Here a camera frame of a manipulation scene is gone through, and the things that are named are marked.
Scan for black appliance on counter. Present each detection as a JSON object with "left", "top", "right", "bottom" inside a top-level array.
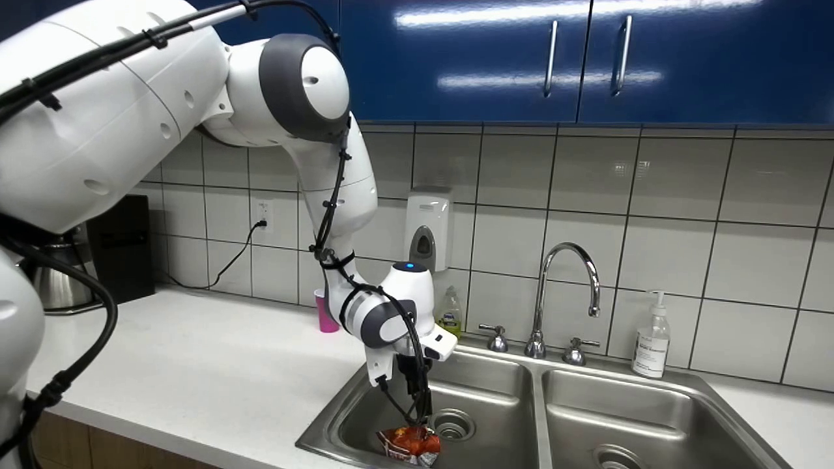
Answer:
[{"left": 86, "top": 195, "right": 154, "bottom": 302}]

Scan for pink plastic cup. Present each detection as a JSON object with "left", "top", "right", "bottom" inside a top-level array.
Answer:
[{"left": 314, "top": 289, "right": 341, "bottom": 335}]

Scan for clear hand soap bottle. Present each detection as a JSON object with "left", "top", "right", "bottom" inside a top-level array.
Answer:
[{"left": 631, "top": 294, "right": 670, "bottom": 378}]

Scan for red chip packet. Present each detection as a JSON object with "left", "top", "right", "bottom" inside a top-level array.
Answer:
[{"left": 379, "top": 426, "right": 444, "bottom": 465}]

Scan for chrome faucet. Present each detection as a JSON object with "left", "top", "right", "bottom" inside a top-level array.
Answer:
[{"left": 478, "top": 241, "right": 606, "bottom": 367}]

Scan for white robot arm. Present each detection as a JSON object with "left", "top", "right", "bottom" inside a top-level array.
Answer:
[{"left": 0, "top": 0, "right": 457, "bottom": 469}]

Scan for steel kettle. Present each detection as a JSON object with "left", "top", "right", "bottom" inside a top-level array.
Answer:
[{"left": 30, "top": 227, "right": 100, "bottom": 315}]

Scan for white wall soap dispenser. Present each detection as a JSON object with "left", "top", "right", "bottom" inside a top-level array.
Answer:
[{"left": 408, "top": 193, "right": 451, "bottom": 275}]

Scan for stainless steel double sink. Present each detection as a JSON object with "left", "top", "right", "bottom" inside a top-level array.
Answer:
[{"left": 297, "top": 348, "right": 794, "bottom": 469}]

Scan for white wall outlet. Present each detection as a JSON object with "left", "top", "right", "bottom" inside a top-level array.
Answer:
[{"left": 250, "top": 199, "right": 276, "bottom": 233}]

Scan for blue upper cabinets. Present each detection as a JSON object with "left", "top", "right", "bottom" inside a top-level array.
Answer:
[{"left": 190, "top": 0, "right": 834, "bottom": 131}]

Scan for black power cable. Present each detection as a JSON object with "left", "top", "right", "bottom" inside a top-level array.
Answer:
[{"left": 165, "top": 219, "right": 272, "bottom": 293}]

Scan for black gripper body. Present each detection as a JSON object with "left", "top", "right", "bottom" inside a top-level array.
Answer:
[{"left": 396, "top": 357, "right": 434, "bottom": 418}]

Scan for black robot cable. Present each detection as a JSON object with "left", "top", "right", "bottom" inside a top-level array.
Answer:
[{"left": 0, "top": 0, "right": 438, "bottom": 465}]

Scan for green dish soap bottle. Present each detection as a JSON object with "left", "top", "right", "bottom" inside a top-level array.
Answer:
[{"left": 438, "top": 286, "right": 461, "bottom": 337}]

